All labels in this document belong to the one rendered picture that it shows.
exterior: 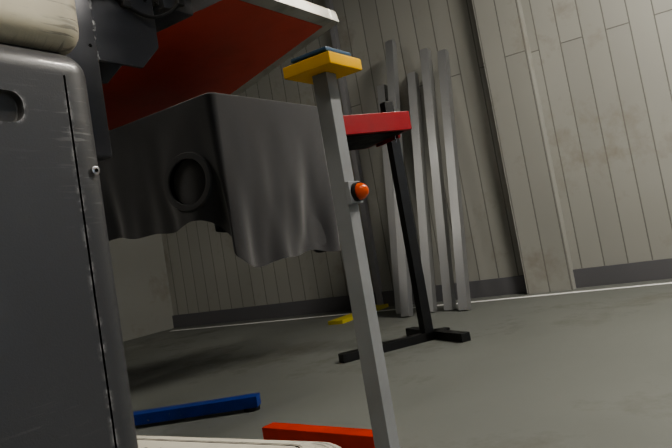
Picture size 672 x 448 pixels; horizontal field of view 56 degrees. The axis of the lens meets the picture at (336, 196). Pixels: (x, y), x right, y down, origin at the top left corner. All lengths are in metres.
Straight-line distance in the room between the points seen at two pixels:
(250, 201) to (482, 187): 3.16
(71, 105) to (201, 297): 5.53
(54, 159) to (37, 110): 0.05
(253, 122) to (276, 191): 0.19
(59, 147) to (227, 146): 0.91
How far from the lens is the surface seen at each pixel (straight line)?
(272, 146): 1.67
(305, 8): 1.84
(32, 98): 0.67
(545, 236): 4.38
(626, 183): 4.36
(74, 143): 0.68
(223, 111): 1.56
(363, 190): 1.38
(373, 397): 1.44
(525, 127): 4.40
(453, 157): 4.28
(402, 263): 4.24
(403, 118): 3.02
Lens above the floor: 0.55
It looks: 4 degrees up
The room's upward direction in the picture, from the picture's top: 10 degrees counter-clockwise
